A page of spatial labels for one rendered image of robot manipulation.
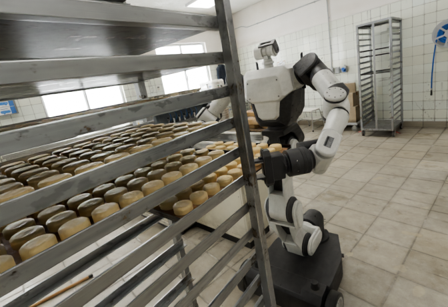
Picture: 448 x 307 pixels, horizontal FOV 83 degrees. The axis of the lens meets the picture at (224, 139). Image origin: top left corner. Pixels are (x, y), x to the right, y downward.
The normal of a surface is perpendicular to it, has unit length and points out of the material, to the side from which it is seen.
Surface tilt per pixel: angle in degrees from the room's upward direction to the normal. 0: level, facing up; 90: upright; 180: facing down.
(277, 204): 75
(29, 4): 90
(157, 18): 90
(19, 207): 90
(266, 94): 91
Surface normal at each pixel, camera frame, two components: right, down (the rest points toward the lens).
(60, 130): 0.77, 0.01
